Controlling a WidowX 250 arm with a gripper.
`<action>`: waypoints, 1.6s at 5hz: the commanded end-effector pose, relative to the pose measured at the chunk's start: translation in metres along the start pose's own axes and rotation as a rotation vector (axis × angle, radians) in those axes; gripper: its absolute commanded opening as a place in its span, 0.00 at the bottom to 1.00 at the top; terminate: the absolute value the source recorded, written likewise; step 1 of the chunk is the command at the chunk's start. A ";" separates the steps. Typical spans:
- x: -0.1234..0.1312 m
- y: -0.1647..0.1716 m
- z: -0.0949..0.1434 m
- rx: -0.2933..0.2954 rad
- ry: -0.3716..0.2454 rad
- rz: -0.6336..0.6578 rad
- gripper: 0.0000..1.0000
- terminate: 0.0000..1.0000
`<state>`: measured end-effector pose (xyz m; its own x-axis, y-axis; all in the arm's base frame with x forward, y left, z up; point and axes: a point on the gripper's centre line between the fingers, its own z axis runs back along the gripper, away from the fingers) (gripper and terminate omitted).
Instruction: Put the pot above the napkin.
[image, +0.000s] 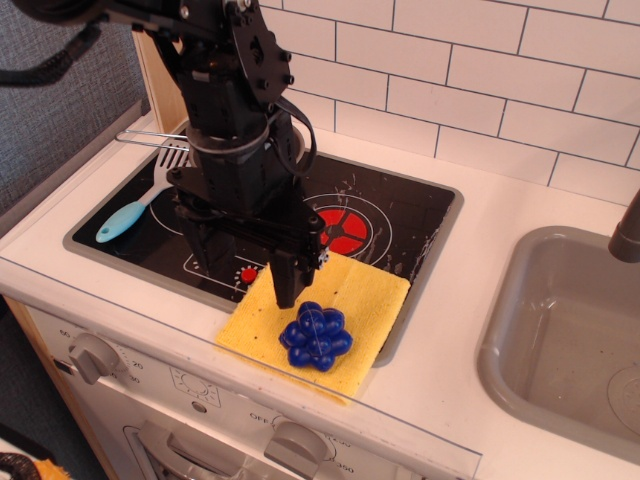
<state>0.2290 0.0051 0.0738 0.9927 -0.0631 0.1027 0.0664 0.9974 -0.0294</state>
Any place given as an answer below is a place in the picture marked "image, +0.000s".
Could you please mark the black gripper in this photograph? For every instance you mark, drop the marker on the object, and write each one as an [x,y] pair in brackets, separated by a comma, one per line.
[250,189]

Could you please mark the silver metal pot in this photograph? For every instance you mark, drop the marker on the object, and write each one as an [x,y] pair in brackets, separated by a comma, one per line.
[178,141]

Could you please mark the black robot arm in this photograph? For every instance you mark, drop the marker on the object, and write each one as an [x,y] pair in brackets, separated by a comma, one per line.
[230,71]

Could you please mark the yellow cloth napkin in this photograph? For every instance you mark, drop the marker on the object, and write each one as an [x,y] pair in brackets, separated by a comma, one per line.
[371,300]

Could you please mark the blue plastic grape bunch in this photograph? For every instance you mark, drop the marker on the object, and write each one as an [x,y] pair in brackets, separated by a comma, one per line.
[316,337]

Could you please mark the black toy stove top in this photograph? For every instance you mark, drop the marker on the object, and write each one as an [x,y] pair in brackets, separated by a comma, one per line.
[388,221]

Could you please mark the grey left oven knob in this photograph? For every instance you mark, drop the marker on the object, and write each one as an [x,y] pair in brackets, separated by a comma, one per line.
[93,357]

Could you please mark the grey oven knob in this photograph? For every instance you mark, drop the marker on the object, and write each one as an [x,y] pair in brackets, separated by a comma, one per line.
[93,357]
[297,448]

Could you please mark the grey right oven knob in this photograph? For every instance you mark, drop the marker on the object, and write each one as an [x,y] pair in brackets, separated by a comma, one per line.
[297,448]

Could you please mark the grey toy sink basin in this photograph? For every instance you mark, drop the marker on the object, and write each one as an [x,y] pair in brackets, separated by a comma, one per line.
[561,349]

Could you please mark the grey toy faucet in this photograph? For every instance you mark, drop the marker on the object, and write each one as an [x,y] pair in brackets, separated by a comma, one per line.
[624,243]

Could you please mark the white spatula blue handle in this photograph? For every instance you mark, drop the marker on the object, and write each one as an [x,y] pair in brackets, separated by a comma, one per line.
[142,197]

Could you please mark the wooden side post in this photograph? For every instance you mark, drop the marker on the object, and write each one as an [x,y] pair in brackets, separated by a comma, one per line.
[163,93]

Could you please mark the toy oven door handle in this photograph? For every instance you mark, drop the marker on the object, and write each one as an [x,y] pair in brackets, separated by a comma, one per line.
[192,456]

